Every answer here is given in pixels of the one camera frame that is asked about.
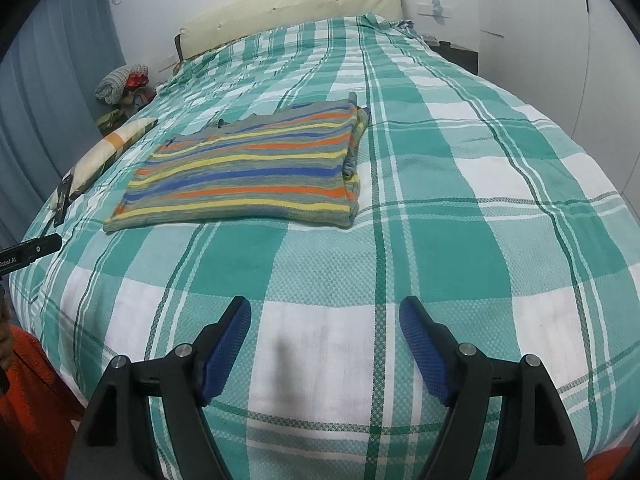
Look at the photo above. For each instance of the pile of clothes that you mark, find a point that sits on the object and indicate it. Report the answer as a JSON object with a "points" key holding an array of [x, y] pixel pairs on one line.
{"points": [[117, 82]]}

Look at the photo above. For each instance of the dark nightstand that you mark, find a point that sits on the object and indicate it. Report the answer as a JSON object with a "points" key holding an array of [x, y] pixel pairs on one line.
{"points": [[455, 55]]}

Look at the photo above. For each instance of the striped knit sweater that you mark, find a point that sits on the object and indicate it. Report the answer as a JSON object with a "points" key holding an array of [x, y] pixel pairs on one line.
{"points": [[240, 175]]}

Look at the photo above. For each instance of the green patterned cloth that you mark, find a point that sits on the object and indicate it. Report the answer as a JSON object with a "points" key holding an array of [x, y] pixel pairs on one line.
{"points": [[110, 122]]}

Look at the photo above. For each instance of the orange fleece cloth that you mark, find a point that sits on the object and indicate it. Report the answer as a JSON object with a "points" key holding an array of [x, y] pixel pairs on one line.
{"points": [[35, 410], [607, 467]]}

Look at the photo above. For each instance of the red cloth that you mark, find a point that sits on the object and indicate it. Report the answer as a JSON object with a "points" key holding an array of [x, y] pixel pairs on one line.
{"points": [[136, 81]]}

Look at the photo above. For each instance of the grey-blue curtain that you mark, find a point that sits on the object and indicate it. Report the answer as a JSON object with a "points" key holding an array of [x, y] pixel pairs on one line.
{"points": [[45, 100]]}

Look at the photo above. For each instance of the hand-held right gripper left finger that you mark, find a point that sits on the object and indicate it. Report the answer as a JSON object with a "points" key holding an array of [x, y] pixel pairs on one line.
{"points": [[227, 350]]}

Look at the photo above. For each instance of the green plaid blanket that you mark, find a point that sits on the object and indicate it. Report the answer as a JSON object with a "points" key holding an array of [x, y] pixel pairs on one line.
{"points": [[425, 185]]}

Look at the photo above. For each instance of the patterned beige pillow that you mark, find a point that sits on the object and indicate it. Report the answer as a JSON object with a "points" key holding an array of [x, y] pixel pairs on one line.
{"points": [[110, 147]]}

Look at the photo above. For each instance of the cream padded headboard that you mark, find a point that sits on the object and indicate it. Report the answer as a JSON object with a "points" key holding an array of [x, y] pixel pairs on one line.
{"points": [[290, 10]]}

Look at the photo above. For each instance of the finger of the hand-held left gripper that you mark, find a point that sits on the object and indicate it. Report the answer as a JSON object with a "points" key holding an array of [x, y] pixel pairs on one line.
{"points": [[42, 247]]}

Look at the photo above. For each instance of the white wardrobe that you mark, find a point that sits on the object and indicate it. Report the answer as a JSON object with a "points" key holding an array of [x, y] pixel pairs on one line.
{"points": [[565, 35]]}

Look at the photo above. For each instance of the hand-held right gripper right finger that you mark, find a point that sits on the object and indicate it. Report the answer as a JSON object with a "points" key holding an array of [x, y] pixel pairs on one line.
{"points": [[425, 350]]}

